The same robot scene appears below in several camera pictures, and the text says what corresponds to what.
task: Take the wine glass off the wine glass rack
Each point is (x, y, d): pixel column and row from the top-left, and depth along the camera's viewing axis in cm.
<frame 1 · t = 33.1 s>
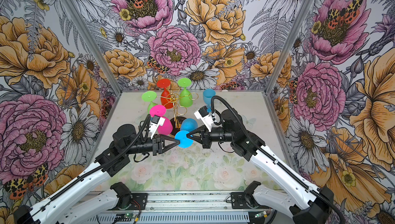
left hand: (178, 147, 63), fingers closed
right hand: (189, 141, 62), fingers closed
gold wine glass rack: (174, 98, 80), point 30 cm above the table
red wine glass: (166, 99, 80), point 30 cm above the table
green wine glass front: (149, 96, 79), point 31 cm above the table
pink wine glass: (160, 111, 73), point 31 cm above the table
light blue wine glass: (207, 95, 104), point 14 cm above the table
blue wine glass: (187, 125, 73), point 27 cm above the table

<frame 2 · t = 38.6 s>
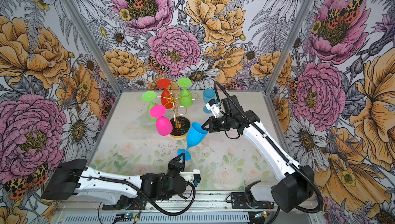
left hand: (179, 154, 74), fingers closed
right hand: (203, 132, 72), fingers closed
blue wine glass: (195, 135, 70), point 27 cm above the table
the other named things where they were.

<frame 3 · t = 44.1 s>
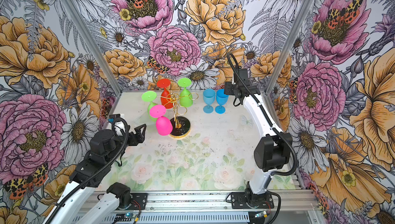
left hand: (137, 131, 72), fingers open
right hand: (230, 90, 87), fingers open
blue wine glass: (222, 99, 101), point 15 cm above the table
the other named things where they were.

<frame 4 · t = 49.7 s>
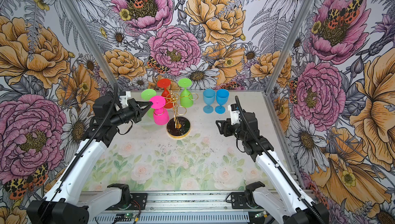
left hand: (153, 107, 71), fingers closed
right hand: (221, 125, 77), fingers open
pink wine glass: (161, 115, 85), point 20 cm above the table
the other named things where they were.

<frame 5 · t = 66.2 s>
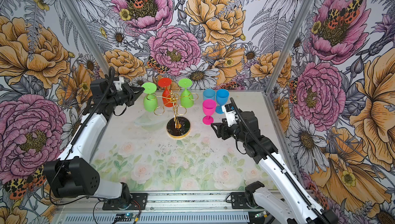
left hand: (145, 92, 77), fingers closed
right hand: (217, 127, 73), fingers open
pink wine glass: (209, 107, 94), point 16 cm above the table
